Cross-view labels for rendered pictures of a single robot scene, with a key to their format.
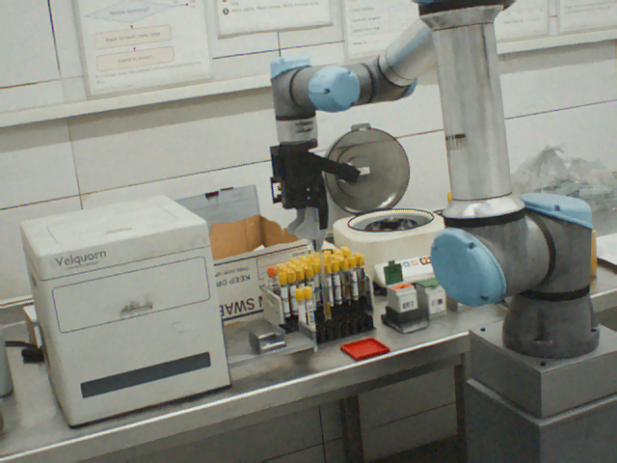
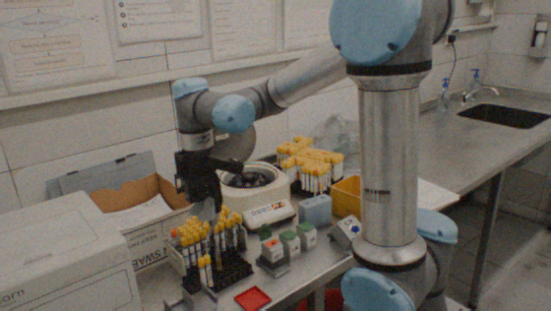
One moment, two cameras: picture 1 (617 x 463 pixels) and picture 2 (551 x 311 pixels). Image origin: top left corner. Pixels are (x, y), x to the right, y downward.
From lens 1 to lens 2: 0.75 m
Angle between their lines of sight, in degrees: 18
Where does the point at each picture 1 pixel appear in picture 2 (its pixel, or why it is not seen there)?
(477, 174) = (397, 225)
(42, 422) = not seen: outside the picture
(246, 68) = (142, 69)
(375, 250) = (243, 202)
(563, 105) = (337, 87)
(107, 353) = not seen: outside the picture
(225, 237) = (132, 191)
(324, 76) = (227, 105)
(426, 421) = not seen: hidden behind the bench
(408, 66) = (295, 94)
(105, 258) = (24, 295)
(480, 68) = (410, 131)
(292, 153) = (193, 158)
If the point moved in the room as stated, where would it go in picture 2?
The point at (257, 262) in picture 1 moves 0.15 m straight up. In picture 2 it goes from (161, 225) to (153, 175)
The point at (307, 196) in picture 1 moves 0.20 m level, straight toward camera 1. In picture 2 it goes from (206, 191) to (220, 236)
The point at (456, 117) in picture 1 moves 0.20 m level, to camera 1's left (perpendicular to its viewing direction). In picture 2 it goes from (382, 175) to (244, 199)
